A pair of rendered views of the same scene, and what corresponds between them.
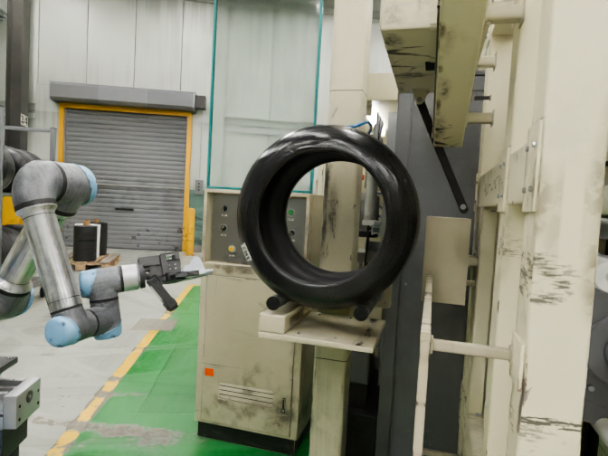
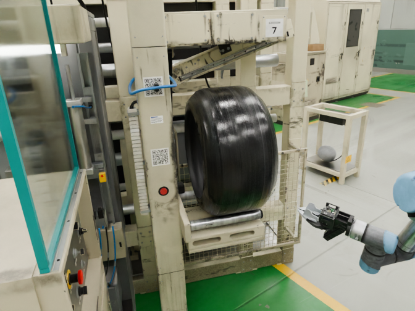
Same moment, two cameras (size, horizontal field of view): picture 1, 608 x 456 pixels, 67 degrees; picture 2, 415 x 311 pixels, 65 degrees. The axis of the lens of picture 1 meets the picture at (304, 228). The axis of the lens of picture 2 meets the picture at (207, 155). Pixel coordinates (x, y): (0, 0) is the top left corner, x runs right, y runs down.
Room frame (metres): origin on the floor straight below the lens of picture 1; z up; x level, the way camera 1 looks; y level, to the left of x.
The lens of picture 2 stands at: (2.28, 1.12, 1.72)
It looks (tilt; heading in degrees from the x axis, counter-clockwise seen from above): 21 degrees down; 241
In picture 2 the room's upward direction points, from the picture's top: 2 degrees counter-clockwise
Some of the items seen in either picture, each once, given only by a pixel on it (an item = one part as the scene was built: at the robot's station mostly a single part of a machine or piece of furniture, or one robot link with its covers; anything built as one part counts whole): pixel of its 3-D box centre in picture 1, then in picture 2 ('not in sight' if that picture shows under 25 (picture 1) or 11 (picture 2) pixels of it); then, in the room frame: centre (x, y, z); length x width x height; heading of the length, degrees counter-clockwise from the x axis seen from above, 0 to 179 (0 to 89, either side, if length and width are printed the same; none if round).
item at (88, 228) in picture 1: (89, 242); not in sight; (7.55, 3.53, 0.38); 1.20 x 0.80 x 0.76; 14
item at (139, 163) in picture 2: not in sight; (139, 163); (1.91, -0.14, 1.19); 0.05 x 0.04 x 0.48; 74
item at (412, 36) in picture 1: (433, 42); (220, 28); (1.36, -0.35, 1.71); 0.61 x 0.25 x 0.15; 164
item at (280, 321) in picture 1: (289, 311); (224, 232); (1.60, 0.04, 0.83); 0.36 x 0.09 x 0.06; 164
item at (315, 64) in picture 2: not in sight; (296, 87); (-2.15, -3.36, 0.62); 0.91 x 0.58 x 1.25; 6
